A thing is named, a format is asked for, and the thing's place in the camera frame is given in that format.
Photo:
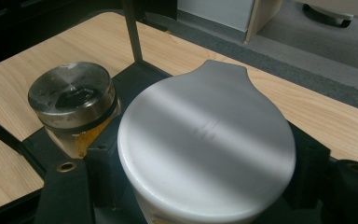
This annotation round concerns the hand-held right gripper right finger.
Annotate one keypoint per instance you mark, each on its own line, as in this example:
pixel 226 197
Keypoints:
pixel 317 174

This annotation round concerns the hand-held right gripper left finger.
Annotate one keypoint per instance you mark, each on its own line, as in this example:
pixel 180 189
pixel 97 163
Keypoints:
pixel 65 193

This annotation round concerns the metal-lid jar with orange spice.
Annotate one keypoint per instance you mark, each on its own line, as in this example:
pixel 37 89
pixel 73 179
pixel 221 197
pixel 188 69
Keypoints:
pixel 71 93

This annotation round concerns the black metal two-tier rack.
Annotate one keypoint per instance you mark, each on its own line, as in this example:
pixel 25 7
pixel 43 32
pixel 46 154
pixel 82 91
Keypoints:
pixel 132 37

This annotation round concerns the dark curved object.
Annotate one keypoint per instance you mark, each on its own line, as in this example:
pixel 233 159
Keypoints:
pixel 326 14

